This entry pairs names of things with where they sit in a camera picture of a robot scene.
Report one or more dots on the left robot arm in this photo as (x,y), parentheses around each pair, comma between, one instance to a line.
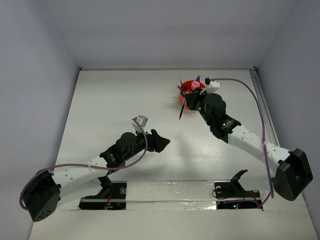
(49,187)

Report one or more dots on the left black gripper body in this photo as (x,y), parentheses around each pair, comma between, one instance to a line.
(152,141)

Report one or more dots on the orange round desk organizer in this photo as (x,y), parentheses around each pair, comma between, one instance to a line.
(187,85)

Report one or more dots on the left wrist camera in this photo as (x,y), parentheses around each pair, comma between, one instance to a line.
(139,123)

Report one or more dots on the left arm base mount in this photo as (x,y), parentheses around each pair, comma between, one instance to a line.
(111,197)

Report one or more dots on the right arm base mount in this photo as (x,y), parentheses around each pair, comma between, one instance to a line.
(230,195)

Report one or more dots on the dark blue ballpoint pen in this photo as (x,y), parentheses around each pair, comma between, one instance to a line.
(181,91)

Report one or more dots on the blue gel pen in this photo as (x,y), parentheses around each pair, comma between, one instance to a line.
(182,109)

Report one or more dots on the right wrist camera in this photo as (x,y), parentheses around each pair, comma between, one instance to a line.
(211,86)

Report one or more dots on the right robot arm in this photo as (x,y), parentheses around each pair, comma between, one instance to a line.
(288,171)

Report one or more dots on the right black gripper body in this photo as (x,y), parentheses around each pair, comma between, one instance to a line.
(200,99)

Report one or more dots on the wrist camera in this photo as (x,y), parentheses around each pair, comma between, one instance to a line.
(211,86)
(139,123)

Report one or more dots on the pink capped clear tube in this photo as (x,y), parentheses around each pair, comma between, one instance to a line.
(195,84)

